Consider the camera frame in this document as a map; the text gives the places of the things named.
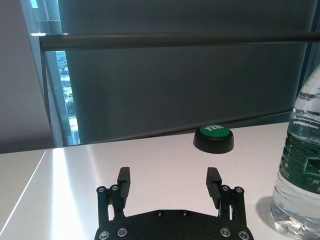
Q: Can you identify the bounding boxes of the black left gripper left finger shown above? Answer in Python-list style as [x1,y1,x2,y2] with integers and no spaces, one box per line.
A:
[96,166,133,227]

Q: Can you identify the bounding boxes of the clear water bottle green label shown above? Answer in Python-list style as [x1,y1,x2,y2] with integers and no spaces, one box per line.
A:
[270,63,320,240]

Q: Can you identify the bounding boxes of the small dark object behind bottle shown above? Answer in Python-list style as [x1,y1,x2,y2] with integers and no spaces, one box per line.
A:
[192,124,235,155]

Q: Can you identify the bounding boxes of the window glass strip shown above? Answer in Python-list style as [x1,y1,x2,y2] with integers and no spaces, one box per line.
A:
[31,0,81,146]

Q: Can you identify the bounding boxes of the grey horizontal handrail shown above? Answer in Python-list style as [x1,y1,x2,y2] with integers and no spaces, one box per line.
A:
[39,31,320,53]

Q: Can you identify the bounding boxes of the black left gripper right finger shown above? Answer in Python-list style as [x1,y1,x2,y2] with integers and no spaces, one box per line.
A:
[205,166,248,227]

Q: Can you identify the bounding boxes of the grey window frame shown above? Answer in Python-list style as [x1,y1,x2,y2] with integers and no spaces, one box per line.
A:
[19,0,77,148]

